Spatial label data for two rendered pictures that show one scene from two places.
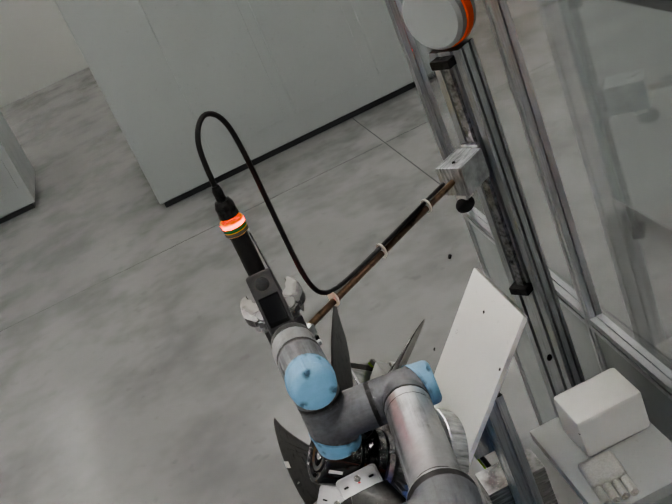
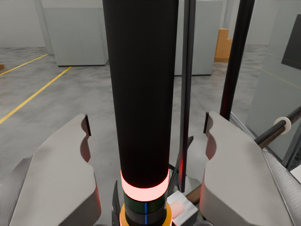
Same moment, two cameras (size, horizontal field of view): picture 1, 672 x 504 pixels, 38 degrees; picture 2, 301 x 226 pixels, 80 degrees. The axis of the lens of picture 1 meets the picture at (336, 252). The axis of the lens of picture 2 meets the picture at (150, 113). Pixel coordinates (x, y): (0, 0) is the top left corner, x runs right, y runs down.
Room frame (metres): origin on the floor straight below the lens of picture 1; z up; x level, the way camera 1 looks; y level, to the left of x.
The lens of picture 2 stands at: (1.49, 0.14, 1.72)
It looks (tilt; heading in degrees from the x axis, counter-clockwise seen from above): 28 degrees down; 3
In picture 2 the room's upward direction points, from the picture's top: straight up
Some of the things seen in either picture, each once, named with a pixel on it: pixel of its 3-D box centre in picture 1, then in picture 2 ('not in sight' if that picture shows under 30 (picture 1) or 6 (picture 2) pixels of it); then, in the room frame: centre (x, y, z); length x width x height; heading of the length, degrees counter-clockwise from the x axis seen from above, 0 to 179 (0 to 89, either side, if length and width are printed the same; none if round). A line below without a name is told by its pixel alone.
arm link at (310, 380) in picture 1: (307, 375); not in sight; (1.31, 0.12, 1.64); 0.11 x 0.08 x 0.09; 5
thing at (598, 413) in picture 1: (597, 408); not in sight; (1.83, -0.42, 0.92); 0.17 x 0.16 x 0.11; 95
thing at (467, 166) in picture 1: (464, 170); not in sight; (1.99, -0.34, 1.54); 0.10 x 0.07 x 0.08; 130
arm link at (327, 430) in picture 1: (339, 418); not in sight; (1.31, 0.10, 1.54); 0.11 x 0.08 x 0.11; 88
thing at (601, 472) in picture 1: (607, 478); not in sight; (1.65, -0.35, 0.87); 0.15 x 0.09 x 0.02; 0
